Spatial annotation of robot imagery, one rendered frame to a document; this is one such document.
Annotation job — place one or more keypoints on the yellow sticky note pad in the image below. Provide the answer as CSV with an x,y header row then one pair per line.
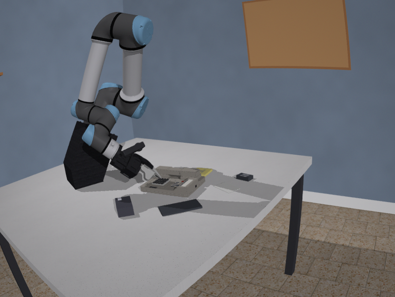
x,y
204,171

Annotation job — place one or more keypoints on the beige telephone handset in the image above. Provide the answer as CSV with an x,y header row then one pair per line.
x,y
184,172

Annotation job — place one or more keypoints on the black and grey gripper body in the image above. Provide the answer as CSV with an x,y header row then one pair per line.
x,y
128,165

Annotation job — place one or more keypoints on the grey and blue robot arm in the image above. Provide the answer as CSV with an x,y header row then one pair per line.
x,y
134,32

